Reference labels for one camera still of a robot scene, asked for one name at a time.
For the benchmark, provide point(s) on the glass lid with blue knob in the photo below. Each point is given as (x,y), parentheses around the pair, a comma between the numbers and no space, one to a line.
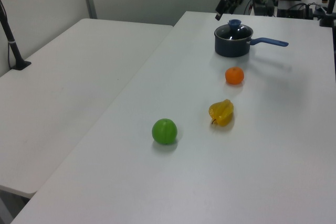
(234,23)

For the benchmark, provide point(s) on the green toy apple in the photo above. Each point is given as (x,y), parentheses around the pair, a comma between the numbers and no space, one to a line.
(165,131)

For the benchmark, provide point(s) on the yellow toy starfruit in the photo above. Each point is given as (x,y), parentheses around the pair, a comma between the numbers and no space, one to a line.
(222,112)

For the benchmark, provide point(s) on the orange toy mandarin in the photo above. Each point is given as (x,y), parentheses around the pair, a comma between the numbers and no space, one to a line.
(234,75)

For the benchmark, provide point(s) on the white side table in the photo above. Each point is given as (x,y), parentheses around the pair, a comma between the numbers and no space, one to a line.
(65,90)

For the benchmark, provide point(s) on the dark electronic device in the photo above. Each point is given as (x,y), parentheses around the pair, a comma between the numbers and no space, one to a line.
(263,5)

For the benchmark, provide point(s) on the black electronics box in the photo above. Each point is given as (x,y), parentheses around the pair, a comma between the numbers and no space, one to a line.
(292,9)

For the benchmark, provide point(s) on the black stand with clamp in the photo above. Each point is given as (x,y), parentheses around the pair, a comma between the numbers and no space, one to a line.
(326,20)

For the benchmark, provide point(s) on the small black camera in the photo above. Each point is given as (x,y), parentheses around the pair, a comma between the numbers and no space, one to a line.
(222,5)

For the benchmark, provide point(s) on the black camera stand pole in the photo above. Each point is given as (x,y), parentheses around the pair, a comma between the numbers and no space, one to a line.
(13,48)

